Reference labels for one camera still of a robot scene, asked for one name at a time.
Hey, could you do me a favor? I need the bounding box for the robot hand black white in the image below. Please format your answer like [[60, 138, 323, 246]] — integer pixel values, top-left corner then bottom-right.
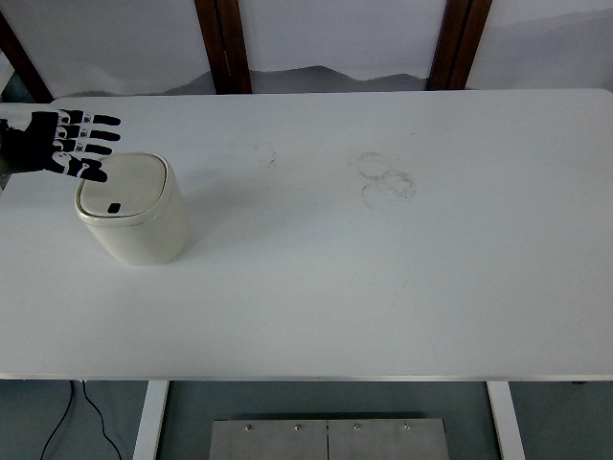
[[0, 106, 123, 184]]

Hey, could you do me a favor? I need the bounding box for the cream plastic trash bin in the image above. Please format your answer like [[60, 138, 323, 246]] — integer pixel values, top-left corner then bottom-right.
[[74, 151, 189, 266]]

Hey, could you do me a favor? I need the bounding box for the landscape print screen panel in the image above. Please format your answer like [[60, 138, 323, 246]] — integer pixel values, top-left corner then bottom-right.
[[238, 0, 447, 94], [0, 0, 217, 100], [465, 0, 613, 95]]

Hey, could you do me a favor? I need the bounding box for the white table leg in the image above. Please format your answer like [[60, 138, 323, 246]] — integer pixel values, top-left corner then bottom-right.
[[131, 380, 170, 460], [487, 381, 527, 460]]

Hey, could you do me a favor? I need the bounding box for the grey metal plate with screws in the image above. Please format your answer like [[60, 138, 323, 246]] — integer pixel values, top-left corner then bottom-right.
[[209, 418, 449, 460]]

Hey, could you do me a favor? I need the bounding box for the thin black cable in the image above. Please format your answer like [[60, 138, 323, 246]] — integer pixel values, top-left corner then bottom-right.
[[39, 380, 76, 460], [80, 380, 122, 460]]

